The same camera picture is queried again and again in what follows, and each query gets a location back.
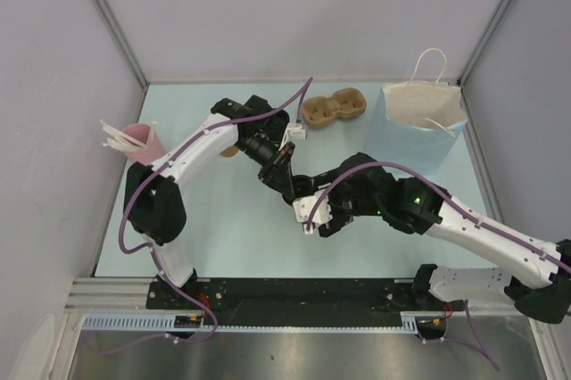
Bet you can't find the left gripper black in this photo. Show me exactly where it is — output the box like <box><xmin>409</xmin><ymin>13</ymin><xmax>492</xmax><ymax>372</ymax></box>
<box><xmin>233</xmin><ymin>134</ymin><xmax>294</xmax><ymax>199</ymax></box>

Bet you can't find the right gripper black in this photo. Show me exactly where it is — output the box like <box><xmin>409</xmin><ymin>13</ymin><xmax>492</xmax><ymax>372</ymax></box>
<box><xmin>308</xmin><ymin>169</ymin><xmax>383</xmax><ymax>237</ymax></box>

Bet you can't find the light blue paper bag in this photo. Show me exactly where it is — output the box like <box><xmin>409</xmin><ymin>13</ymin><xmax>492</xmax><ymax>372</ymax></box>
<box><xmin>363</xmin><ymin>47</ymin><xmax>468</xmax><ymax>175</ymax></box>

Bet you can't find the pink cup holder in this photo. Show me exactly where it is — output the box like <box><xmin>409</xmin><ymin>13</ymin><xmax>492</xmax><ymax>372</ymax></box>
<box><xmin>122</xmin><ymin>123</ymin><xmax>167</xmax><ymax>165</ymax></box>

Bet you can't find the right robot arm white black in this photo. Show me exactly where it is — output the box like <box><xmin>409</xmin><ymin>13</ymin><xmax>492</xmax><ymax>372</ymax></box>
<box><xmin>301</xmin><ymin>153</ymin><xmax>570</xmax><ymax>324</ymax></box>

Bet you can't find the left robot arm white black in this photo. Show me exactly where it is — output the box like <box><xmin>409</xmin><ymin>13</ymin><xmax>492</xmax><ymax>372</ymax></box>
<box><xmin>121</xmin><ymin>95</ymin><xmax>295</xmax><ymax>309</ymax></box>

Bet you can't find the stack of black lids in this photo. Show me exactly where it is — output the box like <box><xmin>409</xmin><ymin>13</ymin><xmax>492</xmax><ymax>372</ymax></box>
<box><xmin>262</xmin><ymin>110</ymin><xmax>290</xmax><ymax>145</ymax></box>

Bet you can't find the stack of brown paper cups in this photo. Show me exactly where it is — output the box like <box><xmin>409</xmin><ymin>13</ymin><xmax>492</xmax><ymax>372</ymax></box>
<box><xmin>220</xmin><ymin>145</ymin><xmax>240</xmax><ymax>158</ymax></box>

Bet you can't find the brown cup carrier stack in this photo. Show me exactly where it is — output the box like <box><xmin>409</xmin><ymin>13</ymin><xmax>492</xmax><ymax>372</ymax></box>
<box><xmin>302</xmin><ymin>87</ymin><xmax>367</xmax><ymax>129</ymax></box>

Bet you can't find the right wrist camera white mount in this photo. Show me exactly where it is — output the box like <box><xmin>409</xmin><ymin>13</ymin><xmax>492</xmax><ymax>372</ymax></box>
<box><xmin>292</xmin><ymin>189</ymin><xmax>333</xmax><ymax>235</ymax></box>

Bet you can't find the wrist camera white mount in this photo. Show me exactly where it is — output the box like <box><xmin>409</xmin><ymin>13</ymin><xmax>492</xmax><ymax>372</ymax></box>
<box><xmin>292</xmin><ymin>189</ymin><xmax>333</xmax><ymax>235</ymax></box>
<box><xmin>280</xmin><ymin>122</ymin><xmax>307</xmax><ymax>148</ymax></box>

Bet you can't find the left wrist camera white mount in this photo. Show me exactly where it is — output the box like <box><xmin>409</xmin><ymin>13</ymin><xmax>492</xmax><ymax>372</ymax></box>
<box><xmin>280</xmin><ymin>122</ymin><xmax>307</xmax><ymax>148</ymax></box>

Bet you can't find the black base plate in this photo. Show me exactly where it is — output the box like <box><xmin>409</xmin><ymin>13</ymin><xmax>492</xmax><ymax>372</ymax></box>
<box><xmin>146</xmin><ymin>276</ymin><xmax>465</xmax><ymax>327</ymax></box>

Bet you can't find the grey slotted cable duct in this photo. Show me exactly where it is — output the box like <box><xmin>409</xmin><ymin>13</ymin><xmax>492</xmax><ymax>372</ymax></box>
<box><xmin>83</xmin><ymin>311</ymin><xmax>443</xmax><ymax>333</ymax></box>

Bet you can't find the aluminium frame rail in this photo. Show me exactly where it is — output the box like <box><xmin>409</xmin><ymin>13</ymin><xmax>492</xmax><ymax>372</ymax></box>
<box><xmin>65</xmin><ymin>277</ymin><xmax>153</xmax><ymax>313</ymax></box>

